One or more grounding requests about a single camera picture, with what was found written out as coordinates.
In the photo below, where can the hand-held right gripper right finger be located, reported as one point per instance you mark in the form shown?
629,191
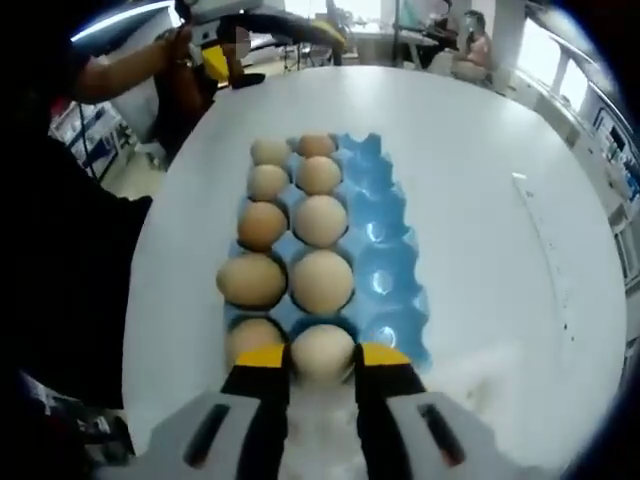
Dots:
385,415

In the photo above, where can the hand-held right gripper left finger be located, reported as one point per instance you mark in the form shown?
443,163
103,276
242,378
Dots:
260,415

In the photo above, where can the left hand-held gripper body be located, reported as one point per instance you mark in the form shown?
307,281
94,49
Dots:
207,30

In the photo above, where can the white egg tray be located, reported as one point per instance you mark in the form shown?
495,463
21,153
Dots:
327,430

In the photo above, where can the single brown egg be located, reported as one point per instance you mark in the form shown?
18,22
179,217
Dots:
322,350

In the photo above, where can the group of brown eggs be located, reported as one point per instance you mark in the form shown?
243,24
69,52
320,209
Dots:
322,282

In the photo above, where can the blue egg tray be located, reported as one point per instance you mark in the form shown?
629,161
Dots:
380,210

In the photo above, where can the person's left hand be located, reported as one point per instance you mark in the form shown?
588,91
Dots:
179,47

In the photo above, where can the small black object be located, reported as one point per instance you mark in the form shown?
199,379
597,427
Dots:
248,81

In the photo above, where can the brown chair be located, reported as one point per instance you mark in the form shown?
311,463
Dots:
180,105

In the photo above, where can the ceiling light strip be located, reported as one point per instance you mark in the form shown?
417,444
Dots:
120,20

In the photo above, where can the black tripod stand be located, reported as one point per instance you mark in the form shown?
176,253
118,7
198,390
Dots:
400,30

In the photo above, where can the person in black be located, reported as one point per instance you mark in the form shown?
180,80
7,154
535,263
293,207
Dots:
75,275

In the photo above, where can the wall display panel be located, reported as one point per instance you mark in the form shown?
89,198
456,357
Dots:
612,137

